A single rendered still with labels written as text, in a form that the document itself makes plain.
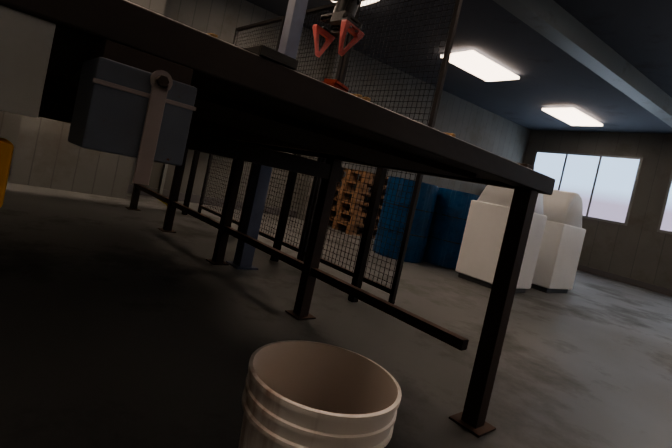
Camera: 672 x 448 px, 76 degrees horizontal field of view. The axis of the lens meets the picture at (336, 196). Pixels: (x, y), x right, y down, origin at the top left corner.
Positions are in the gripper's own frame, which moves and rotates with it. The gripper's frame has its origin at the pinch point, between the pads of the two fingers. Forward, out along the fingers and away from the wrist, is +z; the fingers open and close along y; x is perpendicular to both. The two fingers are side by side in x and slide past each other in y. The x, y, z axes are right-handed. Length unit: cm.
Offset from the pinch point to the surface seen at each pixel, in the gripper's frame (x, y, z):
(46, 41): -57, 25, 30
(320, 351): 11, 23, 69
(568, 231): 471, -109, -33
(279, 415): -11, 40, 72
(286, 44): 82, -176, -58
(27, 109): -56, 26, 39
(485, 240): 361, -143, 13
